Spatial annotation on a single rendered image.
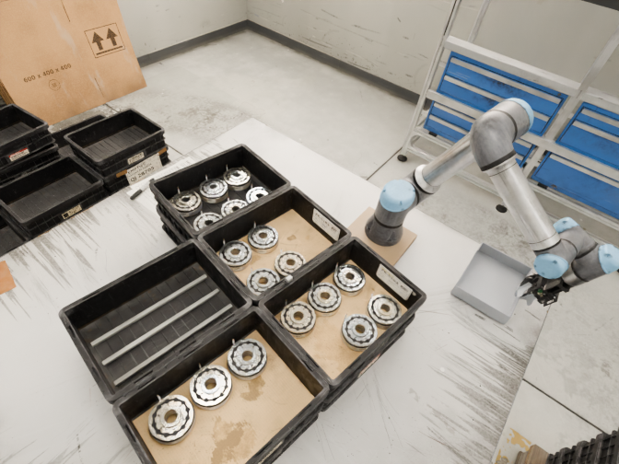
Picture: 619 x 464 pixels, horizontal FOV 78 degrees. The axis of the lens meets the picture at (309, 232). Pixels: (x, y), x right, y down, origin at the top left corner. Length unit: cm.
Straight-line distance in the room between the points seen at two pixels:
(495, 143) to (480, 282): 61
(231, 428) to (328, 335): 35
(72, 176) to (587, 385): 291
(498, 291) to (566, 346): 107
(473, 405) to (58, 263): 143
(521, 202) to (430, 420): 67
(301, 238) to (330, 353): 42
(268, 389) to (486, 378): 70
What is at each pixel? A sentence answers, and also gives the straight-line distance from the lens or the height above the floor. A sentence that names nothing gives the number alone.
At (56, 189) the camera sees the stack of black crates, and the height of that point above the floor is 38.
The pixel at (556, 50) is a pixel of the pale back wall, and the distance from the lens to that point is 353.
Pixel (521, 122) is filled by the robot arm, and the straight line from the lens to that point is 124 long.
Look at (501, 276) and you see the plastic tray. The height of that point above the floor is 72.
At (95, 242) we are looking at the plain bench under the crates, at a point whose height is 70.
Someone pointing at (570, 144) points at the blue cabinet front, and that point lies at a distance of 280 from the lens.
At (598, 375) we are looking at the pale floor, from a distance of 262.
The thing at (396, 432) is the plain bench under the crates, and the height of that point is 70.
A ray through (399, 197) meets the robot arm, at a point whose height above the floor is 95.
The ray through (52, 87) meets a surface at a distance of 359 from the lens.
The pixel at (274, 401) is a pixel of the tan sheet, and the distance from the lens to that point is 106.
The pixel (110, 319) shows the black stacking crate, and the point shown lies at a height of 83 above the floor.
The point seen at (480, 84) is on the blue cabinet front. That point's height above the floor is 76.
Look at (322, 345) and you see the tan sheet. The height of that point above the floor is 83.
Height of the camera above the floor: 185
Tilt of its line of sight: 49 degrees down
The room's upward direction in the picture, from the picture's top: 8 degrees clockwise
